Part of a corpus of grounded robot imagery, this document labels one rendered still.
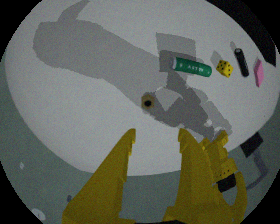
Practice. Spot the pink flat pad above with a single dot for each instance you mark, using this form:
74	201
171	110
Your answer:
258	72

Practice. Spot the green aa battery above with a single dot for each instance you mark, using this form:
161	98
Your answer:
189	66

